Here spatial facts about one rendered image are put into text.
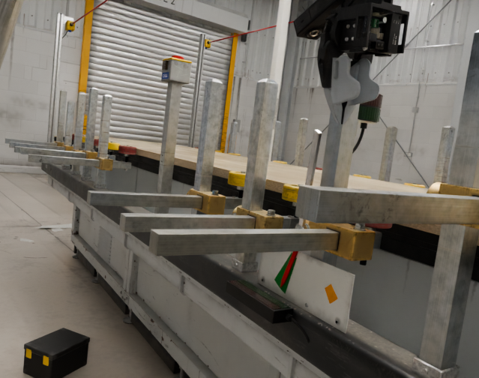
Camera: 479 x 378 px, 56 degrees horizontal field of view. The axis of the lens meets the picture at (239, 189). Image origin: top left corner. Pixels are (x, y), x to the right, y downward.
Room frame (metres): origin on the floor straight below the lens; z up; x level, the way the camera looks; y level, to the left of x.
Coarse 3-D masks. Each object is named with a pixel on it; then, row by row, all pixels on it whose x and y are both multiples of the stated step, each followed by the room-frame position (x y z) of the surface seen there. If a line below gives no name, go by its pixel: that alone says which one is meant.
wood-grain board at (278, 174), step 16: (128, 144) 2.52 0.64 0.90; (144, 144) 2.84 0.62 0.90; (160, 144) 3.27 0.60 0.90; (176, 160) 1.74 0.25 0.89; (192, 160) 1.67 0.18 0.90; (224, 160) 1.97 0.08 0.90; (240, 160) 2.16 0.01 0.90; (224, 176) 1.43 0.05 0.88; (272, 176) 1.36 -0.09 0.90; (288, 176) 1.45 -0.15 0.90; (304, 176) 1.55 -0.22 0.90; (320, 176) 1.67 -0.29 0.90; (352, 176) 1.97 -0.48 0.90; (416, 192) 1.44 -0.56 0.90; (400, 224) 0.86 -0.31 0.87; (416, 224) 0.83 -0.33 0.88; (432, 224) 0.81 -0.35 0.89
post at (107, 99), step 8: (104, 96) 2.06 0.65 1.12; (104, 104) 2.06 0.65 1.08; (104, 112) 2.06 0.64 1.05; (104, 120) 2.07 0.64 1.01; (104, 128) 2.07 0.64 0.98; (104, 136) 2.07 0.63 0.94; (104, 144) 2.07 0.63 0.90; (104, 152) 2.07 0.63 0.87; (96, 176) 2.08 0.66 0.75; (104, 176) 2.08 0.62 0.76
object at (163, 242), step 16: (160, 240) 0.59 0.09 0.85; (176, 240) 0.60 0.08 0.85; (192, 240) 0.61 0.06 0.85; (208, 240) 0.63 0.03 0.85; (224, 240) 0.64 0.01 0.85; (240, 240) 0.66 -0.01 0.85; (256, 240) 0.67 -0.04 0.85; (272, 240) 0.69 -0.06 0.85; (288, 240) 0.70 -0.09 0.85; (304, 240) 0.72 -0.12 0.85; (320, 240) 0.74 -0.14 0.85; (336, 240) 0.76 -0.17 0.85
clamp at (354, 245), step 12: (312, 228) 0.82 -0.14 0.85; (324, 228) 0.80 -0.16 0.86; (336, 228) 0.77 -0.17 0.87; (348, 228) 0.76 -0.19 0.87; (348, 240) 0.75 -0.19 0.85; (360, 240) 0.74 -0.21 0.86; (372, 240) 0.76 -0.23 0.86; (336, 252) 0.76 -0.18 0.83; (348, 252) 0.74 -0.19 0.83; (360, 252) 0.74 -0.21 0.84; (372, 252) 0.76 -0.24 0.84
